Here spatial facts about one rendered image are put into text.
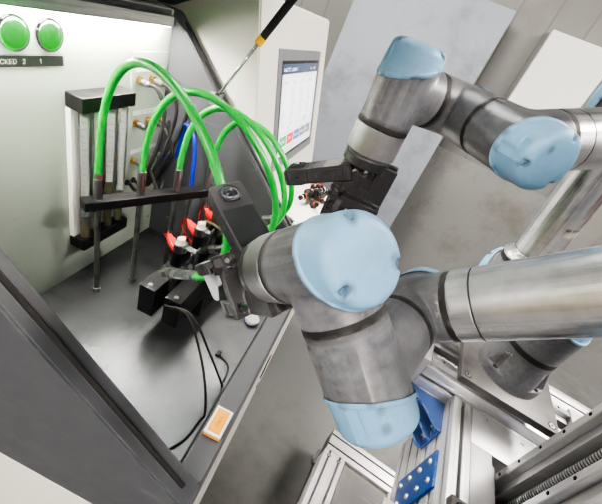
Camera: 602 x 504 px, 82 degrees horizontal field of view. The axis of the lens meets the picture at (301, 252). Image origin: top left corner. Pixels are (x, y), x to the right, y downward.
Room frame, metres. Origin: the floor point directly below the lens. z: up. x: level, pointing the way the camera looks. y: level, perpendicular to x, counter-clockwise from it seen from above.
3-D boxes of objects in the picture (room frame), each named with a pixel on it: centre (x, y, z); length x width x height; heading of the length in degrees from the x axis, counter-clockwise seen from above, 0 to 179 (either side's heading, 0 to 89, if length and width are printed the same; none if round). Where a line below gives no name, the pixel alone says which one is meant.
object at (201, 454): (0.54, 0.00, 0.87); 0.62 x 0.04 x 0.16; 175
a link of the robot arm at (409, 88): (0.53, -0.04, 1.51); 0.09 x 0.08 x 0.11; 118
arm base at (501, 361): (0.67, -0.57, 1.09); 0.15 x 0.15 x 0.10
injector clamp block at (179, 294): (0.68, 0.23, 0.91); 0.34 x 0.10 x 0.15; 175
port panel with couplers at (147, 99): (0.82, 0.48, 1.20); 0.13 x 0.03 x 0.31; 175
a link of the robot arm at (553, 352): (0.67, -0.57, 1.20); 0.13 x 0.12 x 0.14; 28
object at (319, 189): (1.28, 0.03, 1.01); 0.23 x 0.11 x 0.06; 175
